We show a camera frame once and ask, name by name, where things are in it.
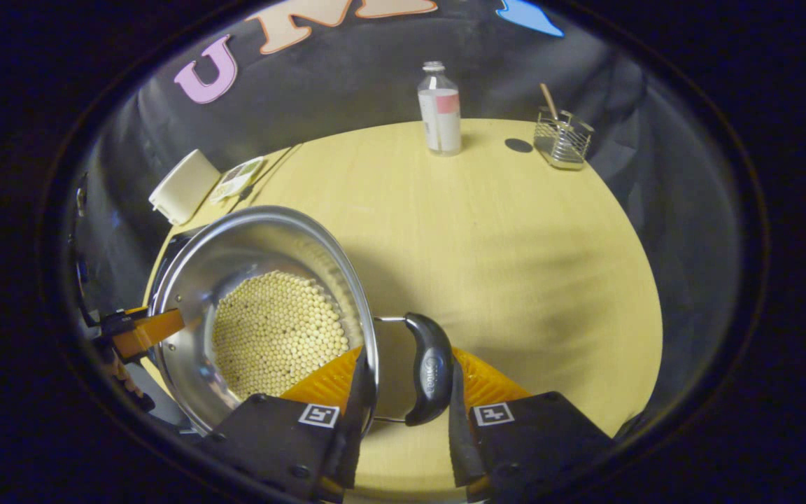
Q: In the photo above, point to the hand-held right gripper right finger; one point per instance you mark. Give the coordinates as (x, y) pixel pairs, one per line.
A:
(460, 441)

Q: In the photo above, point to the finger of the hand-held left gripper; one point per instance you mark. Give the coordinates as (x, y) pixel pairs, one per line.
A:
(119, 322)
(151, 329)

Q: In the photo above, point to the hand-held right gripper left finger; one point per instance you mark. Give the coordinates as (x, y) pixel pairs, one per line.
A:
(355, 448)

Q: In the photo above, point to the black induction cooktop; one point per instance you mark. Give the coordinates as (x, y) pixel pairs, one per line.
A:
(175, 238)

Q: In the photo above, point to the pile of yellow soybeans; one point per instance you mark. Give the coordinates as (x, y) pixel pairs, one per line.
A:
(277, 336)

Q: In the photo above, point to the white box appliance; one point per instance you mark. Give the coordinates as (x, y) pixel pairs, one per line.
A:
(182, 187)

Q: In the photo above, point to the divided tray of grains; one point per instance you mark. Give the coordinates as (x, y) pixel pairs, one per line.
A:
(236, 180)

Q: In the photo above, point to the small black round disc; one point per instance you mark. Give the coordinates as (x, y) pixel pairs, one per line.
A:
(518, 145)

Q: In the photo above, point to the clear bottle with pink label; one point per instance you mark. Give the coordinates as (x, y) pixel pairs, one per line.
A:
(440, 112)

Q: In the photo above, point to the wooden stick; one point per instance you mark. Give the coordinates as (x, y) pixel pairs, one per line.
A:
(550, 101)

